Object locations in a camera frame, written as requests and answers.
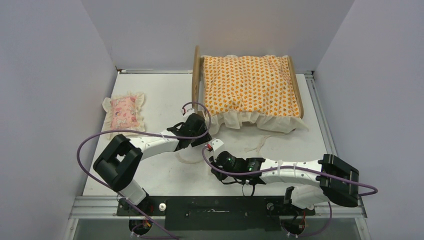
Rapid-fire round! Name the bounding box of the pink frilled small pillow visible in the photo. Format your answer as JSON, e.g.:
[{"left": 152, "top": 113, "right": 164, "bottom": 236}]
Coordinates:
[{"left": 102, "top": 91, "right": 146, "bottom": 132}]

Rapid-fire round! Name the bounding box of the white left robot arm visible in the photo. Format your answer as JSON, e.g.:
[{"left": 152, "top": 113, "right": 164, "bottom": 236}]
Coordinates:
[{"left": 93, "top": 113, "right": 212, "bottom": 215}]

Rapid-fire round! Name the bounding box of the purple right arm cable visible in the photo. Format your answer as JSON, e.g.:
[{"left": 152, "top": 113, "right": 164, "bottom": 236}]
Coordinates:
[{"left": 202, "top": 145, "right": 379, "bottom": 238}]

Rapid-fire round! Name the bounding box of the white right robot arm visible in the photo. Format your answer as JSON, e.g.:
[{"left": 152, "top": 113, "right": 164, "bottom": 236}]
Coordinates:
[{"left": 207, "top": 151, "right": 359, "bottom": 214}]

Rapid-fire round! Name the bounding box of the wooden pet bed frame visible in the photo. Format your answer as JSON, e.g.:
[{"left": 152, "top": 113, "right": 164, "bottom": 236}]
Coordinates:
[{"left": 191, "top": 46, "right": 304, "bottom": 119}]

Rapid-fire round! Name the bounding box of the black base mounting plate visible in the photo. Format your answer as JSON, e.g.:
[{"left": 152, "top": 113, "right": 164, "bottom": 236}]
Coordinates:
[{"left": 116, "top": 196, "right": 316, "bottom": 231}]

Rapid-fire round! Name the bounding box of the cream cushion tie string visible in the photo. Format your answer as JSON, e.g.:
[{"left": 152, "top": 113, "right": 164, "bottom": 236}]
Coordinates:
[{"left": 175, "top": 130, "right": 299, "bottom": 165}]

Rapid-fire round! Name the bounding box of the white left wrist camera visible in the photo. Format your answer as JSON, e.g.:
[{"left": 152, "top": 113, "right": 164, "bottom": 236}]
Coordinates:
[{"left": 181, "top": 107, "right": 196, "bottom": 122}]

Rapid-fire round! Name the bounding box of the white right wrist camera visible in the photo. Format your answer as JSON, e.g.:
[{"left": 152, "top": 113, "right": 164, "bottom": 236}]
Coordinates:
[{"left": 206, "top": 138, "right": 226, "bottom": 159}]

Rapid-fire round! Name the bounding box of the orange patterned bed cushion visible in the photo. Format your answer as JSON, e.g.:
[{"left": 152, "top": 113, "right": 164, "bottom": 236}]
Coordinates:
[{"left": 201, "top": 55, "right": 308, "bottom": 135}]

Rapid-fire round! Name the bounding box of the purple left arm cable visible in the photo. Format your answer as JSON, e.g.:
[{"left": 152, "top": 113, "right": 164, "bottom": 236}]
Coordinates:
[{"left": 76, "top": 101, "right": 213, "bottom": 240}]

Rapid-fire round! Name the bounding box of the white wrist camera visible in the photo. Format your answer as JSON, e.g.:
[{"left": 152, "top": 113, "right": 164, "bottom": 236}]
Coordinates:
[
  {"left": 181, "top": 107, "right": 196, "bottom": 122},
  {"left": 206, "top": 138, "right": 226, "bottom": 159}
]

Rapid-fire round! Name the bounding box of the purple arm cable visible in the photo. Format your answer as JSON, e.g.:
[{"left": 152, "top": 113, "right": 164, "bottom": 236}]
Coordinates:
[
  {"left": 76, "top": 101, "right": 213, "bottom": 240},
  {"left": 202, "top": 145, "right": 379, "bottom": 238}
]

